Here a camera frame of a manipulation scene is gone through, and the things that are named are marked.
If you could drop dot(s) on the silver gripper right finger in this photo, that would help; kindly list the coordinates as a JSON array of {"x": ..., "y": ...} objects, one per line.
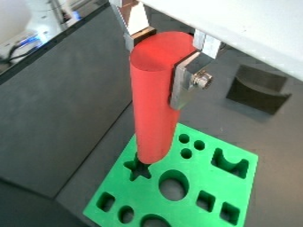
[{"x": 189, "y": 76}]

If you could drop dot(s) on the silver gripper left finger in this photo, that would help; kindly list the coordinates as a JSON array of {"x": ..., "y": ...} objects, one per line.
[{"x": 133, "y": 21}]

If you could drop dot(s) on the black curved fixture stand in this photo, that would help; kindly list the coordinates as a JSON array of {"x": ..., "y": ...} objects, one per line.
[{"x": 257, "y": 89}]

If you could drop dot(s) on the red oval cylinder peg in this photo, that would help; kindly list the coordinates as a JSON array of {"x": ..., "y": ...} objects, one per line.
[{"x": 152, "y": 60}]

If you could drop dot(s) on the green shape sorter block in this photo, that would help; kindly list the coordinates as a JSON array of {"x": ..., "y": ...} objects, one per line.
[{"x": 197, "y": 187}]

